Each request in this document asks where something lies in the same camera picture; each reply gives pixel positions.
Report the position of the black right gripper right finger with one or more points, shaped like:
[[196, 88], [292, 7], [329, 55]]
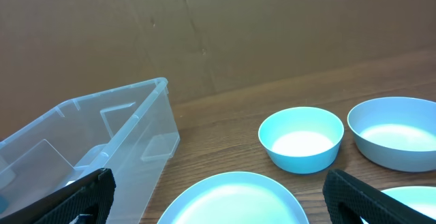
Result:
[[350, 200]]

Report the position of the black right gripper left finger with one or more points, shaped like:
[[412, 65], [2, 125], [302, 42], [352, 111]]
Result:
[[88, 200]]

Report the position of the white plate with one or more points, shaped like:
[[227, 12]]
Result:
[[419, 198]]

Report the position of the light blue small bowl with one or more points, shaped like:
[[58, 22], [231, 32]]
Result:
[[302, 140]]

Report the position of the grey small bowl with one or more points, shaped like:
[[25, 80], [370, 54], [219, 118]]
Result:
[[396, 132]]

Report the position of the light blue plate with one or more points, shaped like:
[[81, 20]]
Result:
[[235, 197]]

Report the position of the clear plastic storage bin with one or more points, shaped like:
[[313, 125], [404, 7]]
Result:
[[130, 130]]

